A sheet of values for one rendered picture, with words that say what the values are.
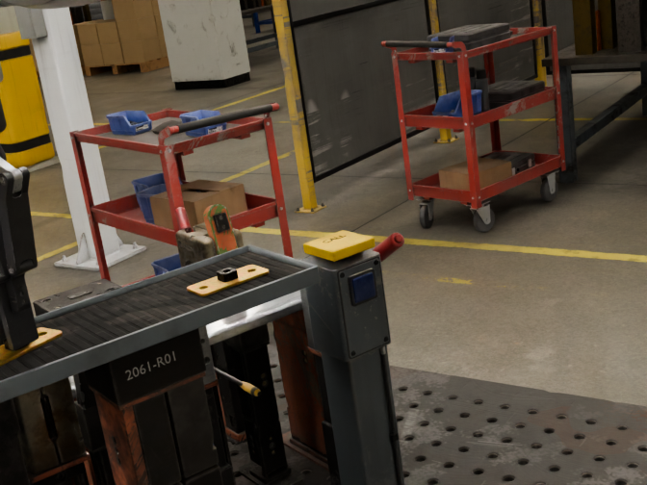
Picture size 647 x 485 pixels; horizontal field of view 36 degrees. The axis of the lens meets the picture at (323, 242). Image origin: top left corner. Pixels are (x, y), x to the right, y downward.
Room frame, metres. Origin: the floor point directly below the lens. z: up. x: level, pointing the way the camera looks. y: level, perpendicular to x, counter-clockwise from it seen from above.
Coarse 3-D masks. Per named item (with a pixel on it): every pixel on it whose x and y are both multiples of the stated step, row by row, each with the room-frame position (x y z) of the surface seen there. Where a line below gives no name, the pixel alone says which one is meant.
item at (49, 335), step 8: (40, 328) 0.92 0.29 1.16; (48, 328) 0.91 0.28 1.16; (40, 336) 0.90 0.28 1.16; (48, 336) 0.89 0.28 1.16; (56, 336) 0.89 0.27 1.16; (32, 344) 0.88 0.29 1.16; (40, 344) 0.88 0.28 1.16; (0, 352) 0.87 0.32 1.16; (8, 352) 0.86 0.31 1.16; (16, 352) 0.86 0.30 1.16; (24, 352) 0.86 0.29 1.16; (0, 360) 0.85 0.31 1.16; (8, 360) 0.85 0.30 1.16
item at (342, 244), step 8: (336, 232) 1.11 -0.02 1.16; (344, 232) 1.10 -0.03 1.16; (320, 240) 1.09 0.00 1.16; (328, 240) 1.08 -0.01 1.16; (336, 240) 1.08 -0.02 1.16; (344, 240) 1.07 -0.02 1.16; (352, 240) 1.07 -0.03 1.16; (360, 240) 1.06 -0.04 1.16; (368, 240) 1.06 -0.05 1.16; (304, 248) 1.08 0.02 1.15; (312, 248) 1.07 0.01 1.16; (320, 248) 1.06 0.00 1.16; (328, 248) 1.05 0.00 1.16; (336, 248) 1.05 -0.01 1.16; (344, 248) 1.04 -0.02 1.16; (352, 248) 1.05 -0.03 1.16; (360, 248) 1.05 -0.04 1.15; (368, 248) 1.06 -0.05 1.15; (320, 256) 1.06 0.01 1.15; (328, 256) 1.04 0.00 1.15; (336, 256) 1.04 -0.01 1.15; (344, 256) 1.04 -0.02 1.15
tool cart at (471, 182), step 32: (448, 32) 4.93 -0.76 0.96; (480, 32) 4.80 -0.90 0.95; (512, 32) 5.18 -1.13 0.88; (544, 32) 4.95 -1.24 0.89; (448, 96) 4.85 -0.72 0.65; (480, 96) 4.80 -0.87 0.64; (512, 96) 4.85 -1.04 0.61; (544, 96) 4.92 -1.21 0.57; (416, 128) 4.80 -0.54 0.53; (448, 128) 4.63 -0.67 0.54; (480, 160) 4.90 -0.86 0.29; (512, 160) 4.97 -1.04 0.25; (544, 160) 5.07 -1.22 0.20; (416, 192) 4.83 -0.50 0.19; (448, 192) 4.66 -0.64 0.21; (480, 192) 4.56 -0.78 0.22; (544, 192) 4.94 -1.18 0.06; (480, 224) 4.59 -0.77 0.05
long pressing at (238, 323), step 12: (276, 300) 1.34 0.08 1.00; (288, 300) 1.33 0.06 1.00; (300, 300) 1.33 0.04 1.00; (252, 312) 1.31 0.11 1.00; (264, 312) 1.30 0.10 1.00; (276, 312) 1.30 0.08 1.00; (288, 312) 1.31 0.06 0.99; (216, 324) 1.28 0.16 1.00; (228, 324) 1.27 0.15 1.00; (240, 324) 1.27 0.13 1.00; (252, 324) 1.28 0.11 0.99; (216, 336) 1.25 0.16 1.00; (228, 336) 1.26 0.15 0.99; (72, 384) 1.14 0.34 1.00
